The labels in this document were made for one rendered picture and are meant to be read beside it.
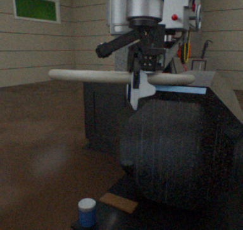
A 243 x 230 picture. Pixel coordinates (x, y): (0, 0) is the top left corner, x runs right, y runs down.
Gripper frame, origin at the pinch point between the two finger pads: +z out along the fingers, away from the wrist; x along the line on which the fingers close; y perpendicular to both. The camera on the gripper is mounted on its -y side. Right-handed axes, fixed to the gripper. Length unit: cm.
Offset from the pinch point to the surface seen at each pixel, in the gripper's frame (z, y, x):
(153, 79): -6.4, 5.3, -1.0
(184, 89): 1, 42, 66
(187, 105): 9, 42, 59
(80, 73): -6.8, -12.9, 2.7
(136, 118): 21, 18, 76
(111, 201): 79, 6, 83
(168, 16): -37, 30, 67
